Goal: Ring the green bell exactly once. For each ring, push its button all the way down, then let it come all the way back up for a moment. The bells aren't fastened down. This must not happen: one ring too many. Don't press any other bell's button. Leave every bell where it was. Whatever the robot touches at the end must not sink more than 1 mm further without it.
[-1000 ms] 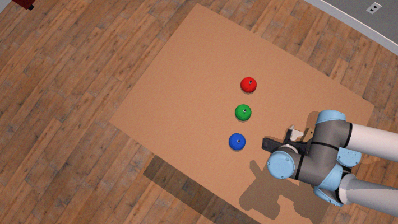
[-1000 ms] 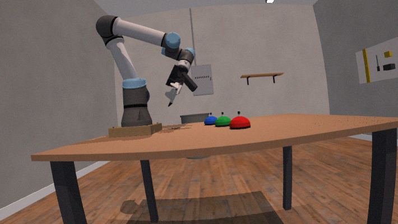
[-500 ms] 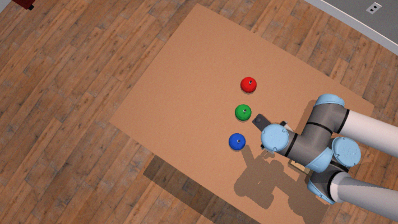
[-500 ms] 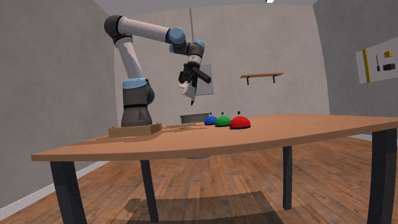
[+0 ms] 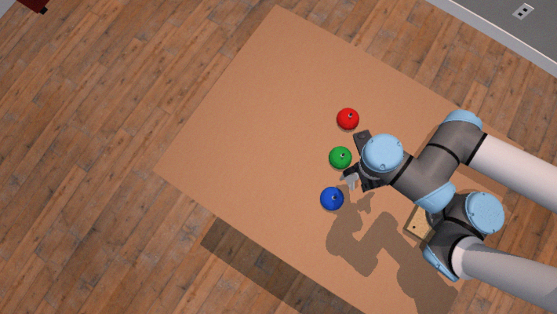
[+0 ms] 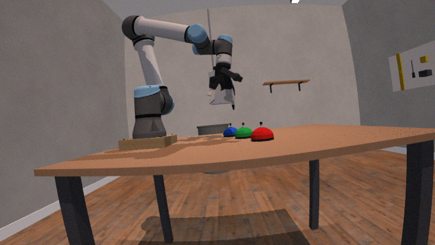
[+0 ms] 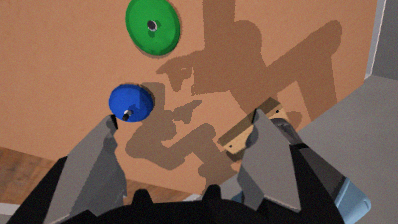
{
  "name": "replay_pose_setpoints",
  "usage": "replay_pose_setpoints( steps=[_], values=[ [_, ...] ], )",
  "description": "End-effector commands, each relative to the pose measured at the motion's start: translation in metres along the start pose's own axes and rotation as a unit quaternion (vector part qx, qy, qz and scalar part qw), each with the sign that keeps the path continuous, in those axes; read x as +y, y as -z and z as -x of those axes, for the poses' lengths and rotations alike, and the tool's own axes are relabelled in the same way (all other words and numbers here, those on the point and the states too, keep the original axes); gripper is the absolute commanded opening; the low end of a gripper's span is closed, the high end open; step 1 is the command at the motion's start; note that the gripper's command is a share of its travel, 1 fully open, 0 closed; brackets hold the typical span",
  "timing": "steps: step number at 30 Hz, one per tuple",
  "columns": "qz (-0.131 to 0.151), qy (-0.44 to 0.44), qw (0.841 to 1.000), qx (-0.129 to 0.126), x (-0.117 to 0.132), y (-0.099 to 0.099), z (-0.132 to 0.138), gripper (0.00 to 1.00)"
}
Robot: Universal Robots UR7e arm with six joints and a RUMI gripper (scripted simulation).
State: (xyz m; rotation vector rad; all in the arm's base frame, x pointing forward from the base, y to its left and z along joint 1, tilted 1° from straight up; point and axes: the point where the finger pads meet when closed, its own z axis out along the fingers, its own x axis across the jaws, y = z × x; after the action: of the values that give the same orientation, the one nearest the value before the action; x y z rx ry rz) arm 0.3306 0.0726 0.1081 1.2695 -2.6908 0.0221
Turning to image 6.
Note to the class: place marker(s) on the green bell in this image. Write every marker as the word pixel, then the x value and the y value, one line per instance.
pixel 243 132

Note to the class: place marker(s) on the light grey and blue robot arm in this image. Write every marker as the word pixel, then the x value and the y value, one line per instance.
pixel 149 99

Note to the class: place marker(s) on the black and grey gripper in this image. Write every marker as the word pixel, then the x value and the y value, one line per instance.
pixel 221 82

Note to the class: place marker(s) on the red dome bell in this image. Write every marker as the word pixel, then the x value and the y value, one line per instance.
pixel 262 134

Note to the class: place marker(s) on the blue dome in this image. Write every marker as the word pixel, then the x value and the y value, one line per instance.
pixel 230 131

